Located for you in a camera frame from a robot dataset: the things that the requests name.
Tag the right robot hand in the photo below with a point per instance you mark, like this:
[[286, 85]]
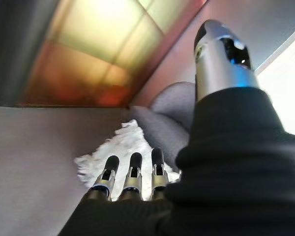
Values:
[[226, 157]]

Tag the white fluffy rug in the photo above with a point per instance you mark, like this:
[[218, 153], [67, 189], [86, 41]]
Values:
[[123, 152]]

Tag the wooden glass panel cabinet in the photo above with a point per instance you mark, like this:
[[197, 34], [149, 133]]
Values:
[[93, 54]]

